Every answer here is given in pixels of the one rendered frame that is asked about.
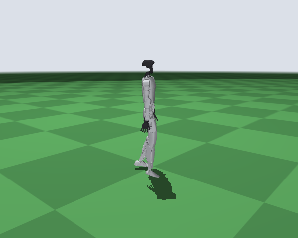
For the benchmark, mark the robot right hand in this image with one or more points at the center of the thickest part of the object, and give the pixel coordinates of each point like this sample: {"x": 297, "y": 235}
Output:
{"x": 145, "y": 126}

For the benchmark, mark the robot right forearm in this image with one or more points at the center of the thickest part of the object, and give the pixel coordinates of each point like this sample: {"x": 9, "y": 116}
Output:
{"x": 147, "y": 109}

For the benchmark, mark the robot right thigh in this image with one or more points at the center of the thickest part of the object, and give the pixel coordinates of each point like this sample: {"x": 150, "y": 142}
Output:
{"x": 152, "y": 133}

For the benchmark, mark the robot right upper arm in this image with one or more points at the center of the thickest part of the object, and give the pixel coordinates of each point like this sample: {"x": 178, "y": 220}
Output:
{"x": 146, "y": 86}

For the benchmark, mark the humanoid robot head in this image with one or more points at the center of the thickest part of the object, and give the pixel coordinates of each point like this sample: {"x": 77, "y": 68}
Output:
{"x": 148, "y": 64}

